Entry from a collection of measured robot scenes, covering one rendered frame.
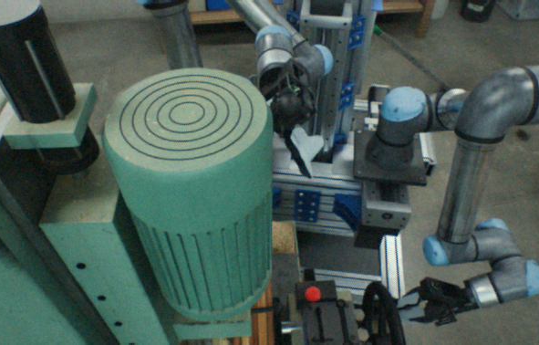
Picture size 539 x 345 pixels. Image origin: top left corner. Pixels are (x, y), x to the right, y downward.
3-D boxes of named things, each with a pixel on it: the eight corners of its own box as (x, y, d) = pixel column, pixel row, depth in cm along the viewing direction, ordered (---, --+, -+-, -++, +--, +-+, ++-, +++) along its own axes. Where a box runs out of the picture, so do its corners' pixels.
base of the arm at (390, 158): (365, 136, 142) (369, 113, 135) (410, 140, 141) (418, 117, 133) (366, 168, 132) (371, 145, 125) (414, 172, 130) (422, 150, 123)
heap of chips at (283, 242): (295, 253, 101) (295, 244, 99) (237, 256, 101) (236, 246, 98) (292, 223, 108) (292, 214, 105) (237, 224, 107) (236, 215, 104)
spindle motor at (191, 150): (275, 319, 60) (278, 172, 37) (151, 325, 59) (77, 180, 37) (268, 220, 72) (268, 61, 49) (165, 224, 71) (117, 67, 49)
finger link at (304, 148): (332, 163, 68) (305, 116, 70) (305, 182, 71) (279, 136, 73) (339, 162, 70) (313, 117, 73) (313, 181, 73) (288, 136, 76)
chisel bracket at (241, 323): (252, 339, 79) (251, 321, 73) (177, 343, 78) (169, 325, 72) (251, 303, 84) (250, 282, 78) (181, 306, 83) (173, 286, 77)
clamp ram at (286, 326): (311, 357, 84) (315, 339, 78) (274, 359, 84) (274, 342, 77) (306, 314, 90) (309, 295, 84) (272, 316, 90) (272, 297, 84)
